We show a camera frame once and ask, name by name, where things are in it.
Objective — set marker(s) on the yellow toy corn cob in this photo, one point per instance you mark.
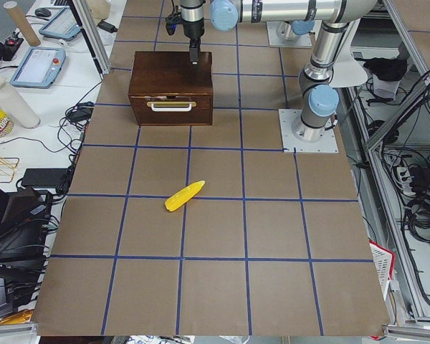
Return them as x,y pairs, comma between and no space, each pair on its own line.
183,196

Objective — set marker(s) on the black computer mouse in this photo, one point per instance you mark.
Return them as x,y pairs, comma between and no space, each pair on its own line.
42,13

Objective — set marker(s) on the white chair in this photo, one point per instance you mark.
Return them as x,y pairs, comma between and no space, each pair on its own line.
347,72

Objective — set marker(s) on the aluminium frame post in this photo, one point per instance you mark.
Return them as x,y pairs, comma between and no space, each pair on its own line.
85,22

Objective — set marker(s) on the far teach pendant tablet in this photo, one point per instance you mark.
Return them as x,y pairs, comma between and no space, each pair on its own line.
61,26

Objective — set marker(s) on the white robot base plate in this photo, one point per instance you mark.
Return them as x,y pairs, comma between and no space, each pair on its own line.
296,138

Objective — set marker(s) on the white power strip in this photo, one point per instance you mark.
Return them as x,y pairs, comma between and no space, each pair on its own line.
404,180

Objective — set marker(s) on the teach pendant tablet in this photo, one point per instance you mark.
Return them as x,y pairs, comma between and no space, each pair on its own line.
39,68
61,26

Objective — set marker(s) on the black cloth on bin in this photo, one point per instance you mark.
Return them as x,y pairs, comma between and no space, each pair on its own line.
387,69

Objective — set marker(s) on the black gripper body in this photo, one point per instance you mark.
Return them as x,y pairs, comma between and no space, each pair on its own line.
194,31

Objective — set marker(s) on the frosted plastic bottle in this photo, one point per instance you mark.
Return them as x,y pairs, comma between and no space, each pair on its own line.
15,106

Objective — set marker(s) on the white red plastic basket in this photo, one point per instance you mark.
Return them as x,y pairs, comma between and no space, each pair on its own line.
384,260

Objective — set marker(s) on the black power adapter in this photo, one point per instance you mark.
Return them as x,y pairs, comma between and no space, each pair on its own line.
43,177

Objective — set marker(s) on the orange metallic object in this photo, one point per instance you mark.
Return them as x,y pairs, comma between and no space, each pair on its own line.
17,318

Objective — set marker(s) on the dark wooden drawer cabinet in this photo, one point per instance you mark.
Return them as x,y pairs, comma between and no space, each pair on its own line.
171,73

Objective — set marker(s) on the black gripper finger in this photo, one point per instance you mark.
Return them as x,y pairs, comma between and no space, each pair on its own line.
197,50
192,50

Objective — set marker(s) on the near teach pendant tablet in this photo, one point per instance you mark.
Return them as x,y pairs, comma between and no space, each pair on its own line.
39,68

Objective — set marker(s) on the wooden drawer with white handle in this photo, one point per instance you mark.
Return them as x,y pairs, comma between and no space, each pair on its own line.
172,110

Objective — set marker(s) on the cardboard tube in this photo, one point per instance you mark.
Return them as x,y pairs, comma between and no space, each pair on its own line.
17,15

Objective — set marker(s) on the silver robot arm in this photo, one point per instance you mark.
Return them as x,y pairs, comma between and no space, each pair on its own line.
320,99

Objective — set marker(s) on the black laptop stand equipment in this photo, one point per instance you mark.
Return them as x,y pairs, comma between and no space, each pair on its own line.
25,221

